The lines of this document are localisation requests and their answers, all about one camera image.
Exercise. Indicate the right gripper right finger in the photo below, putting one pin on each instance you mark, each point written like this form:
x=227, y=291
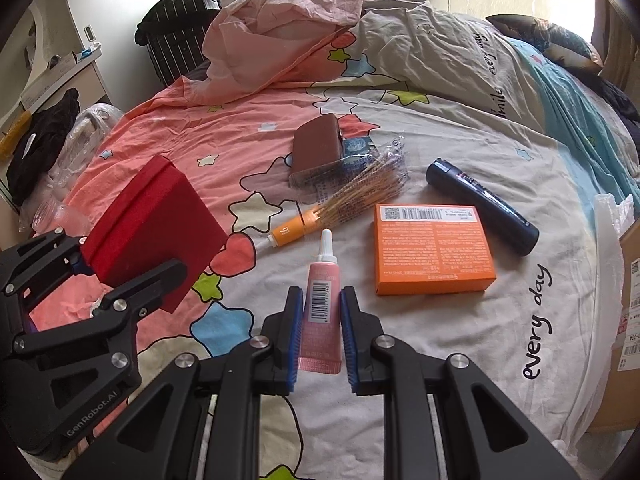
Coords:
x=443, y=418

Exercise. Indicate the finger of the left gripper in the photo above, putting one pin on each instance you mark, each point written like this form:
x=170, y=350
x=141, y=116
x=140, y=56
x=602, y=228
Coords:
x=30, y=271
x=121, y=307

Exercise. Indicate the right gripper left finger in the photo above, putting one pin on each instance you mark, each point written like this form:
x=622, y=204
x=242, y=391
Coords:
x=200, y=418

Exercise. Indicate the pink cosmetic tube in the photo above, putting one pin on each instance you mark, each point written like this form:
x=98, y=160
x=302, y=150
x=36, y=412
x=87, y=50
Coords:
x=321, y=343

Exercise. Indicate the red gift box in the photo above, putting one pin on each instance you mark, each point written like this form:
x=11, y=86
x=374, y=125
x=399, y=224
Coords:
x=157, y=217

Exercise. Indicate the orange cosmetic tube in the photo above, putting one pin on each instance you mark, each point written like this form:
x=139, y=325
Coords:
x=290, y=231

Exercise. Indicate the orange box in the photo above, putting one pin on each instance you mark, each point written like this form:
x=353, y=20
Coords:
x=430, y=250

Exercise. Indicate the dark blue shampoo bottle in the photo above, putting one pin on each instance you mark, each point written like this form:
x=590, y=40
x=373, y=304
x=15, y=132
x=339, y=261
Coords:
x=496, y=214

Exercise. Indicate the cotton swab plastic bag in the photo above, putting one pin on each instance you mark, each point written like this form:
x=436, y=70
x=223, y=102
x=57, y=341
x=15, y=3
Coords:
x=381, y=180

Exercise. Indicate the black clothes pile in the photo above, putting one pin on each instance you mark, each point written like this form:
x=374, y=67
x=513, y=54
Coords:
x=40, y=146

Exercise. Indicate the cardboard box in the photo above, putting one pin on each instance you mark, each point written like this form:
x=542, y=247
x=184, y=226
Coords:
x=619, y=409

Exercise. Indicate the white desk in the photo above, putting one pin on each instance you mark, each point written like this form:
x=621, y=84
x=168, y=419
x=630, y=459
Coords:
x=78, y=71

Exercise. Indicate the brown zip case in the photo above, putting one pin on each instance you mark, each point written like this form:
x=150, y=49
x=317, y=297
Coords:
x=316, y=145

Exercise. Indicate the black striped suitcase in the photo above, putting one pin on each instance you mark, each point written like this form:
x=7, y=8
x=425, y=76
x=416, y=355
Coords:
x=173, y=32

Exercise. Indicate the patterned dark pillow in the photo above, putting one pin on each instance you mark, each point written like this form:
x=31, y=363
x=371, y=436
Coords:
x=558, y=44

